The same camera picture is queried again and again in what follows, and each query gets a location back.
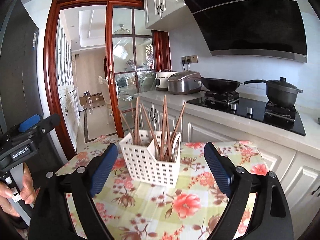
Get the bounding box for black wok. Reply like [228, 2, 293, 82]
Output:
[201, 77, 240, 94]

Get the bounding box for cardboard boxes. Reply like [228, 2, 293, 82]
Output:
[80, 91, 104, 106]

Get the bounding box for white perforated utensil basket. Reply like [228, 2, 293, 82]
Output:
[119, 130, 181, 188]

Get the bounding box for red wooden sliding door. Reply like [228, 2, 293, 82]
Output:
[105, 1, 171, 137]

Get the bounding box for red wooden door frame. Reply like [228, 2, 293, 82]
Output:
[43, 0, 144, 160]

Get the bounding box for white lower kitchen cabinets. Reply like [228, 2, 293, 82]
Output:
[134, 89, 320, 235]

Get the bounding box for white ornate chair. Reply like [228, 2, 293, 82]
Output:
[98, 76, 112, 109]

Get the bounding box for white upper cabinets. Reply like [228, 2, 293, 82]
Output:
[144, 0, 194, 32]

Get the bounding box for black gas stove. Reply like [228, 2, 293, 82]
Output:
[187, 91, 306, 136]

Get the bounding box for black lidded pot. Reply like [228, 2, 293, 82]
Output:
[243, 76, 304, 108]

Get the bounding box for person's left hand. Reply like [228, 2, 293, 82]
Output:
[0, 163, 36, 217]

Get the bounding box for silver rice cooker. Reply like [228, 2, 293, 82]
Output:
[168, 70, 202, 95]

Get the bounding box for black range hood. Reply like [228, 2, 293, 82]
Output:
[184, 0, 307, 63]

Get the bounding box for floral tablecloth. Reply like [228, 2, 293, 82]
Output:
[56, 135, 269, 239]

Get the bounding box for white rice cooker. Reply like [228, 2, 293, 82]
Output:
[155, 69, 177, 91]

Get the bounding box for wall power outlet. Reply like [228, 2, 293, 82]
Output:
[181, 55, 199, 64]

